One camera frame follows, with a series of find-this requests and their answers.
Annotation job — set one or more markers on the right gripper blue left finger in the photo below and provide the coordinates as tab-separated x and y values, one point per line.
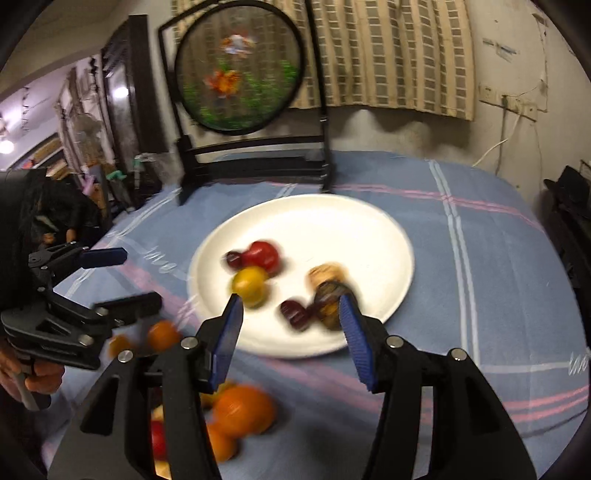
225	332

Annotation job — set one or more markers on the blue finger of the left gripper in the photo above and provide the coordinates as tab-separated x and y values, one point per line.
130	309
99	258

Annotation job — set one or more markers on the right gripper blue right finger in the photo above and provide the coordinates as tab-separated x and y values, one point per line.
363	338

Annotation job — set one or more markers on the orange kumquat back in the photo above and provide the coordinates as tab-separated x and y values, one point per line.
161	336

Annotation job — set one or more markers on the yellow green tomato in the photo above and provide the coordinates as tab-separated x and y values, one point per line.
250	285

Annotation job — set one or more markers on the dark brown mangosteen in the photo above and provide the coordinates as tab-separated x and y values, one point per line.
326	303

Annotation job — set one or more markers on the dark red cherry fruit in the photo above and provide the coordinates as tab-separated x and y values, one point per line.
297	315

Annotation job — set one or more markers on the small dark red plum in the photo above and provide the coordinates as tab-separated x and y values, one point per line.
233	259

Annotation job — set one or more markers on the striped beige melon fruit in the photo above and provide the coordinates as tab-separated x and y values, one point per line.
330	271

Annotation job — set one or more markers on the large red plum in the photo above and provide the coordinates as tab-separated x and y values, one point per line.
264	255

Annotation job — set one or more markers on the large orange mandarin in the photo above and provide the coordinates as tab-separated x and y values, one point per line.
243	410

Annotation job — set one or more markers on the pale cream round fruit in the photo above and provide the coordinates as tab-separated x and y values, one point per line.
157	414

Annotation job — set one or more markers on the small orange tangerine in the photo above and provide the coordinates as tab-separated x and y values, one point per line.
223	446

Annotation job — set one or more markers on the small red cherry tomato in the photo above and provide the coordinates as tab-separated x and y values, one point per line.
158	440

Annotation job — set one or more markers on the operator left hand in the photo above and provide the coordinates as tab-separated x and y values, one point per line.
46	377

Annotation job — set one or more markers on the orange persimmon fruit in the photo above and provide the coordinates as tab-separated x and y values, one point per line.
119	343

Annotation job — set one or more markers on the seated person in black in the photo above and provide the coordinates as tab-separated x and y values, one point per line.
60	213

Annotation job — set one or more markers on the white oval plate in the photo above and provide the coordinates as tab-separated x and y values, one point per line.
308	230

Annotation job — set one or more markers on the blue striped tablecloth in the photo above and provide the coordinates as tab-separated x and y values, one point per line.
487	279

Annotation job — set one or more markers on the clear plastic bag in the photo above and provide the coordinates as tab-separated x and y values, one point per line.
162	165

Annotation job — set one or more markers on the standing electric fan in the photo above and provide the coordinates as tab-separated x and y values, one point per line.
86	130

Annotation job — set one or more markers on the dark wooden framed painting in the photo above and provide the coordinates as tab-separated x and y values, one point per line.
129	85

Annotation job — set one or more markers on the goldfish round screen ornament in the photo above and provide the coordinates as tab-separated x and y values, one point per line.
231	69

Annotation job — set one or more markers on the black hat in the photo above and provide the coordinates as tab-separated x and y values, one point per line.
568	223

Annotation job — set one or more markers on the beige checkered curtain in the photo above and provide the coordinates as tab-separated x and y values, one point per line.
415	55

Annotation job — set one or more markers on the wall power strip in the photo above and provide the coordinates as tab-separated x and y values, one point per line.
515	103

